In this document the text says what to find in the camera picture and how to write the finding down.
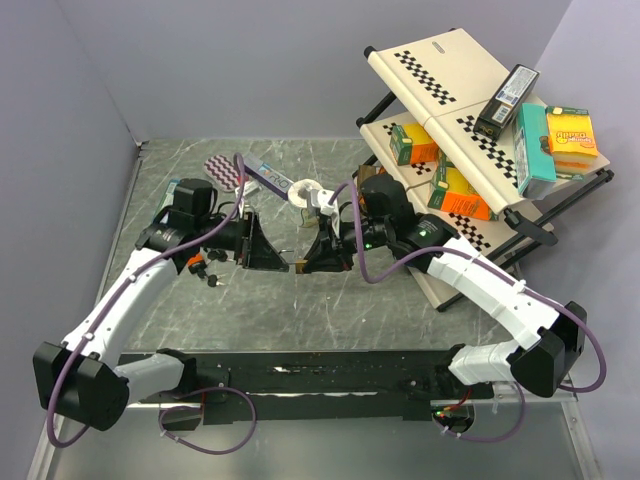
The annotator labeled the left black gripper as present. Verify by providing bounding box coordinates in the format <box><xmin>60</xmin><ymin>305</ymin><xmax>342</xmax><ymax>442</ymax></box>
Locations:
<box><xmin>195</xmin><ymin>211</ymin><xmax>289</xmax><ymax>272</ymax></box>

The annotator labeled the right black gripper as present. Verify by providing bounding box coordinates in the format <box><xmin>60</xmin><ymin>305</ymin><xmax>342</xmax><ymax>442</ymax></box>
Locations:
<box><xmin>301</xmin><ymin>215</ymin><xmax>392</xmax><ymax>274</ymax></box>

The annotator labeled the small brass padlock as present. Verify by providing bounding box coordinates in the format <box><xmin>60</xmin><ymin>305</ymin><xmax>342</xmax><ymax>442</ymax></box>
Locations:
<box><xmin>295</xmin><ymin>259</ymin><xmax>307</xmax><ymax>274</ymax></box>

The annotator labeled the long shackle brass padlock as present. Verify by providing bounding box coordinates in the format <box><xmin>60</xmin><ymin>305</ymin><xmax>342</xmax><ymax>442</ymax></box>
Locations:
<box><xmin>279</xmin><ymin>249</ymin><xmax>296</xmax><ymax>265</ymax></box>

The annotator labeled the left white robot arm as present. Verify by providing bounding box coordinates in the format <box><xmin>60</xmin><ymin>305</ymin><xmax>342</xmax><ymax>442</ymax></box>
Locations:
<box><xmin>33</xmin><ymin>178</ymin><xmax>289</xmax><ymax>431</ymax></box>

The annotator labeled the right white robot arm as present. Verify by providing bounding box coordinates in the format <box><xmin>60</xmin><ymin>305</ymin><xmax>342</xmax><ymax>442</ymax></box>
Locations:
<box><xmin>290</xmin><ymin>174</ymin><xmax>585</xmax><ymax>399</ymax></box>

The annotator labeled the black padlock with keys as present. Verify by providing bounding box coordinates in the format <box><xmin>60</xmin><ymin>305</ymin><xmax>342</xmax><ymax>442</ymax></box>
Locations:
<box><xmin>200</xmin><ymin>248</ymin><xmax>233</xmax><ymax>265</ymax></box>

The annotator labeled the orange black padlock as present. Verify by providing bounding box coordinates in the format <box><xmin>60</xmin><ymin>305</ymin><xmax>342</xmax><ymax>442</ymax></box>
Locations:
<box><xmin>187</xmin><ymin>253</ymin><xmax>207</xmax><ymax>274</ymax></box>

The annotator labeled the purple toothpaste box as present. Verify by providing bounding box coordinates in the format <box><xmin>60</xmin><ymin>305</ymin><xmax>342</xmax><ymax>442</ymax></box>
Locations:
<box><xmin>243</xmin><ymin>154</ymin><xmax>293</xmax><ymax>201</ymax></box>

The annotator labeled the pink striped oval sponge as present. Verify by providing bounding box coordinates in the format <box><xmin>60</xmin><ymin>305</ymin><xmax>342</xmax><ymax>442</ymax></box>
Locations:
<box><xmin>203</xmin><ymin>154</ymin><xmax>249</xmax><ymax>193</ymax></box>

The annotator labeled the blue rectangular box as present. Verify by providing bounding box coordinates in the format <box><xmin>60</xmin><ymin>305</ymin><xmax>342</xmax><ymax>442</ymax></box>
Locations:
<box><xmin>157</xmin><ymin>179</ymin><xmax>180</xmax><ymax>212</ymax></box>

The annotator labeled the upper orange green box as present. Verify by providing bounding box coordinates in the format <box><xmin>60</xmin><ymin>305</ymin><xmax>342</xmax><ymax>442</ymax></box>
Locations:
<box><xmin>390</xmin><ymin>123</ymin><xmax>439</xmax><ymax>166</ymax></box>

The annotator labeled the orange green box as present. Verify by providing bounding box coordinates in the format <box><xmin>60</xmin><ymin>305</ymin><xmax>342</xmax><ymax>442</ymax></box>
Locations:
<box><xmin>428</xmin><ymin>161</ymin><xmax>498</xmax><ymax>221</ymax></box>
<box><xmin>390</xmin><ymin>123</ymin><xmax>439</xmax><ymax>166</ymax></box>

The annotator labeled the lower orange green box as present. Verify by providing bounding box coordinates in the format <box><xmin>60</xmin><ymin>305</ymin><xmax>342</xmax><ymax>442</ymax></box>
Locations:
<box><xmin>428</xmin><ymin>161</ymin><xmax>498</xmax><ymax>221</ymax></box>

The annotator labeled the beige checkered shelf rack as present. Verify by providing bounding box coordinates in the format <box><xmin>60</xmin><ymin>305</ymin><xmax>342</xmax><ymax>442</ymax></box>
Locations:
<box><xmin>352</xmin><ymin>27</ymin><xmax>615</xmax><ymax>313</ymax></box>

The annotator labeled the teal box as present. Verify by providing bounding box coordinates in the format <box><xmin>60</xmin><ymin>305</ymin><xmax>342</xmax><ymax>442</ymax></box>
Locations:
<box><xmin>513</xmin><ymin>103</ymin><xmax>557</xmax><ymax>200</ymax></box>

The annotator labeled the black rectangular box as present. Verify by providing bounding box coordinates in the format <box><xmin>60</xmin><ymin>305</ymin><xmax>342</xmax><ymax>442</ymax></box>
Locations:
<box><xmin>473</xmin><ymin>64</ymin><xmax>540</xmax><ymax>141</ymax></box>

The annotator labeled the orange sponge pack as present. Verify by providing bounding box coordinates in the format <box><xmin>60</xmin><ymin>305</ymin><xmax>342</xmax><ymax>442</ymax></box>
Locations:
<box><xmin>546</xmin><ymin>106</ymin><xmax>599</xmax><ymax>179</ymax></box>

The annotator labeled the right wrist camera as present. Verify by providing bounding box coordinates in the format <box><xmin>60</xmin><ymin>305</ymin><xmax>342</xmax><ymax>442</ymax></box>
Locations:
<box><xmin>307</xmin><ymin>188</ymin><xmax>340</xmax><ymax>233</ymax></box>

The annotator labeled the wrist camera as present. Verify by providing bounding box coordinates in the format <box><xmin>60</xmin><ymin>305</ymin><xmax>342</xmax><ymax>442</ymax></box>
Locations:
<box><xmin>307</xmin><ymin>188</ymin><xmax>340</xmax><ymax>233</ymax></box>
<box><xmin>236</xmin><ymin>180</ymin><xmax>261</xmax><ymax>215</ymax></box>

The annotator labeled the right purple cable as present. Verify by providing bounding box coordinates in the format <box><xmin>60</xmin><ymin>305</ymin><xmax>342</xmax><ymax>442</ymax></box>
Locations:
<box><xmin>327</xmin><ymin>180</ymin><xmax>609</xmax><ymax>444</ymax></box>

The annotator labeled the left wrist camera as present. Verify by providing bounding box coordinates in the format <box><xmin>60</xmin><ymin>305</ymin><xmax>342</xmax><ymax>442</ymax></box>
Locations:
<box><xmin>236</xmin><ymin>180</ymin><xmax>261</xmax><ymax>215</ymax></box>

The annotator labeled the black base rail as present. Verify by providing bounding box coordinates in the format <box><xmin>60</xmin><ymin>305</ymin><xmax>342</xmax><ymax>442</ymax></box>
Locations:
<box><xmin>145</xmin><ymin>350</ymin><xmax>494</xmax><ymax>425</ymax></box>

